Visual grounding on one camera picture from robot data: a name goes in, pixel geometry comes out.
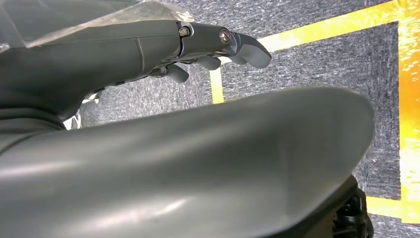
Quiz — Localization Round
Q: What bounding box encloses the black mechanical part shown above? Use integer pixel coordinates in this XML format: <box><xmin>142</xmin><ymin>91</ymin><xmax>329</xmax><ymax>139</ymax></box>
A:
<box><xmin>332</xmin><ymin>187</ymin><xmax>375</xmax><ymax>238</ymax></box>

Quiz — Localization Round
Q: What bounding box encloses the yellow floor tape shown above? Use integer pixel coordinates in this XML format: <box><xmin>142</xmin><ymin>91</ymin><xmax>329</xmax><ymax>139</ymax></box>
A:
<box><xmin>209</xmin><ymin>0</ymin><xmax>420</xmax><ymax>225</ymax></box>

